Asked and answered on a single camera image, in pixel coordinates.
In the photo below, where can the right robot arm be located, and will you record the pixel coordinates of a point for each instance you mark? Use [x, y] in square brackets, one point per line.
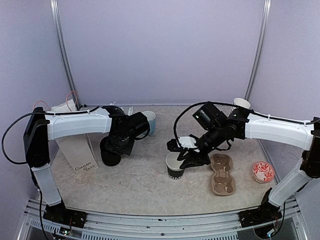
[244, 123]

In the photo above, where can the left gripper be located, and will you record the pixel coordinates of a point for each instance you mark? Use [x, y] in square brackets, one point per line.
[109, 146]

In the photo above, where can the aluminium post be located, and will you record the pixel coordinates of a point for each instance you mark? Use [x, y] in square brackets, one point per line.
[63, 51]
[259, 49]

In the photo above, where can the right aluminium post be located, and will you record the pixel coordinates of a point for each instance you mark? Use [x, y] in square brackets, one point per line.
[259, 49]

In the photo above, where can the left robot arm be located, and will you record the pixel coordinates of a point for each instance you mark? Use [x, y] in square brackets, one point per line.
[122, 131]

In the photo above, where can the stack of black lids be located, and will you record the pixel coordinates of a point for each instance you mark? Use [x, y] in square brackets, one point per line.
[109, 158]

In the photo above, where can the red patterned white bowl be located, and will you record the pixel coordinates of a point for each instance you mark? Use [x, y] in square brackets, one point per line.
[263, 172]

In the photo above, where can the bundle of white wrapped straws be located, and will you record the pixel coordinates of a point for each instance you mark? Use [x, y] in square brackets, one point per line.
[129, 110]

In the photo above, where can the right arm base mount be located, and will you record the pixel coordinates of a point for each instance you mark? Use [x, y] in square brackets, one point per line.
[265, 212]

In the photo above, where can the left aluminium post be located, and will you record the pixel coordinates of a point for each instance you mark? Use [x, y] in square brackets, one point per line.
[63, 51]

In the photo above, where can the black paper coffee cup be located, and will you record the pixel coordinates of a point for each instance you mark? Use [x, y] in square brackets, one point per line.
[173, 166]

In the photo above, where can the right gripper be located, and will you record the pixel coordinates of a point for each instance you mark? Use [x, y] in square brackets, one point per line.
[198, 159]

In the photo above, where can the white paper bag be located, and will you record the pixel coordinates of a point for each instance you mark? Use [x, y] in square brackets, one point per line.
[77, 149]

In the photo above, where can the light blue ceramic mug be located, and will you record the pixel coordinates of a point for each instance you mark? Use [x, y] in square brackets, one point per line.
[151, 117]

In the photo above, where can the stack of paper cups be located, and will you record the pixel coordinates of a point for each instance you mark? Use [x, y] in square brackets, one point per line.
[239, 102]

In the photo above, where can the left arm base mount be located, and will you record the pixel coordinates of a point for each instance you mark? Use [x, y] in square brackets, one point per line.
[60, 214]

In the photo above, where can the brown cardboard cup carrier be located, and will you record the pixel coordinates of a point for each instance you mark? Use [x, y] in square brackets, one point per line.
[222, 182]

